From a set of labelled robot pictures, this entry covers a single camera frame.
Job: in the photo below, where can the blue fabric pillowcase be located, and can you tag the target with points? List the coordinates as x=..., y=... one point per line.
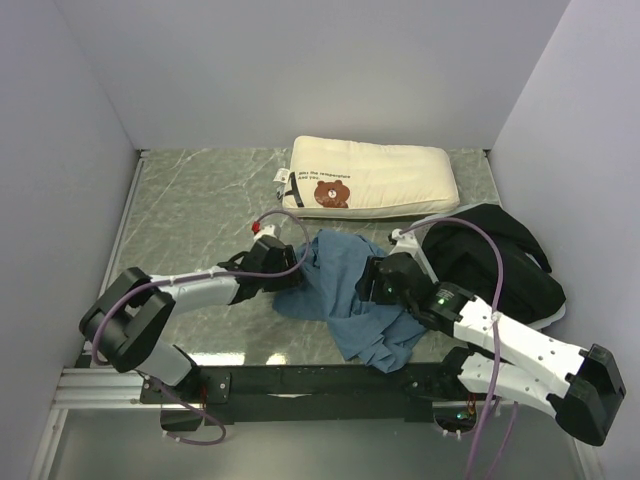
x=381, y=336

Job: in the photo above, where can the cream pillow with bear print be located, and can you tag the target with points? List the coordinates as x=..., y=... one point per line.
x=339, y=179

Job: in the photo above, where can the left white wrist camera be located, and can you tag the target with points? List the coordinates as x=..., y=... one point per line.
x=261, y=230

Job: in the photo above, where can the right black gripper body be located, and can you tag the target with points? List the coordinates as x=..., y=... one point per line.
x=382, y=293

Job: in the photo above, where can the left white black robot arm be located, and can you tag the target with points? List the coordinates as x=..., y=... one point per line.
x=125, y=324

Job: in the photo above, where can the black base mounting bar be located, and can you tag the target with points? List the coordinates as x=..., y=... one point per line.
x=266, y=393

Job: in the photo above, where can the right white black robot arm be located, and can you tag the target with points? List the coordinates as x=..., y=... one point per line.
x=581, y=388

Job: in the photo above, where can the aluminium frame rail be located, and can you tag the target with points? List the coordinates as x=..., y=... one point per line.
x=97, y=388

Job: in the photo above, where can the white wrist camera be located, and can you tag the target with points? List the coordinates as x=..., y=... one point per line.
x=408, y=243
x=261, y=230

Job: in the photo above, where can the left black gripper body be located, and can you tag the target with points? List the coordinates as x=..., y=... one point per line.
x=280, y=282

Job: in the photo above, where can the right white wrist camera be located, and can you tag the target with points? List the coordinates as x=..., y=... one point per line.
x=408, y=243

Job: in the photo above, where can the white laundry basket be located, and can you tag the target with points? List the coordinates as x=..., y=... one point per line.
x=546, y=322

